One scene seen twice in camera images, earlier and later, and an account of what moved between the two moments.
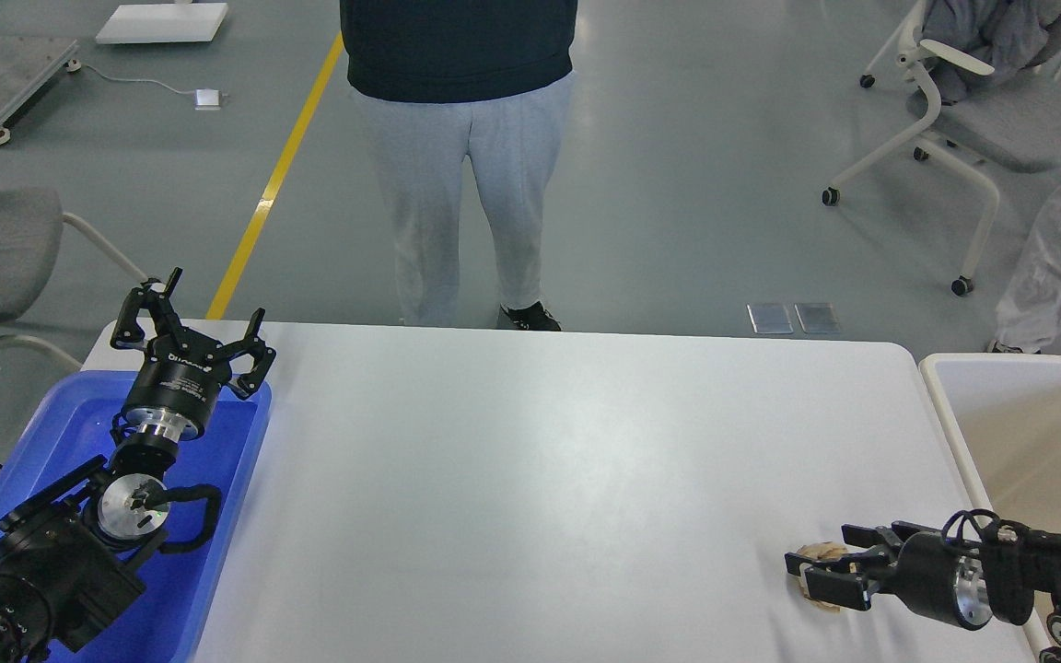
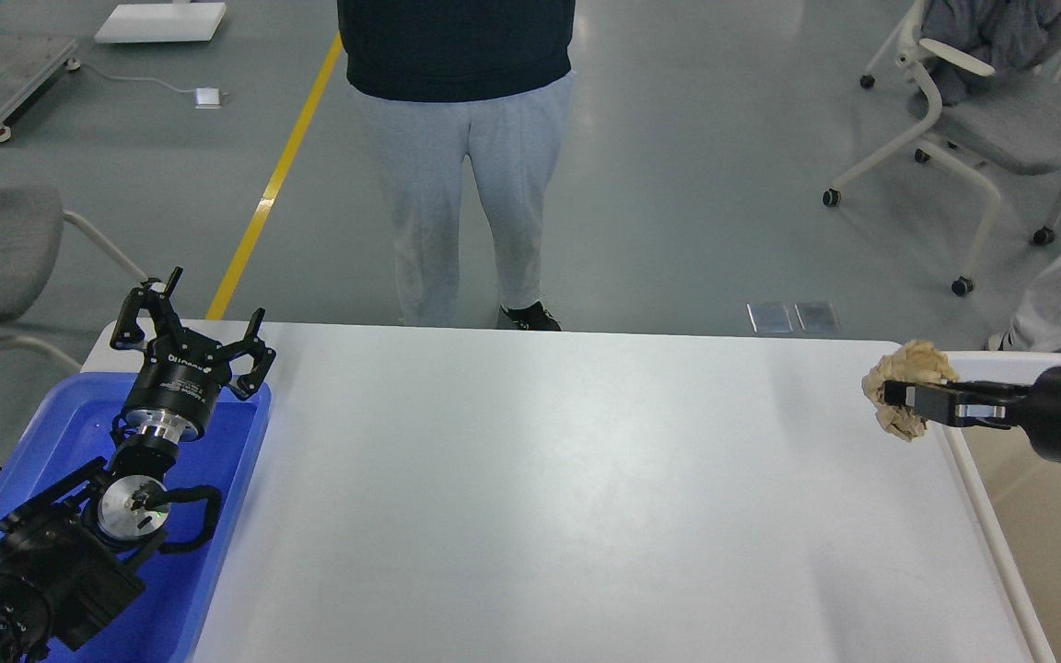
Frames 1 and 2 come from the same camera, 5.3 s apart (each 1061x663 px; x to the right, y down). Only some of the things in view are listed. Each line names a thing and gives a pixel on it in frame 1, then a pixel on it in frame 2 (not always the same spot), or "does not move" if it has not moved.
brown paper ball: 822,551 to 915,361
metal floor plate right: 818,318 does not move
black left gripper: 171,391 does not move
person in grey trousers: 424,74 does not move
